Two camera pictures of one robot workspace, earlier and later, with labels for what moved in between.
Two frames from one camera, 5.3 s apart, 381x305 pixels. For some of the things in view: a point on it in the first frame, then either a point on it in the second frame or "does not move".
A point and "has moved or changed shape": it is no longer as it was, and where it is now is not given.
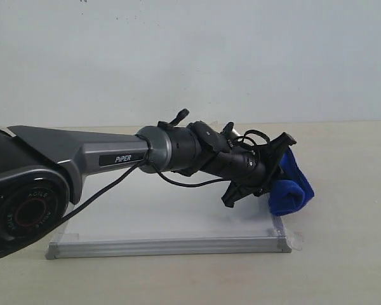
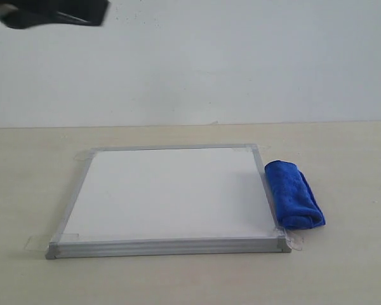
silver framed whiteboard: [162, 215] does not move
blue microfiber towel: [294, 190] has moved or changed shape
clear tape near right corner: [294, 239] does not move
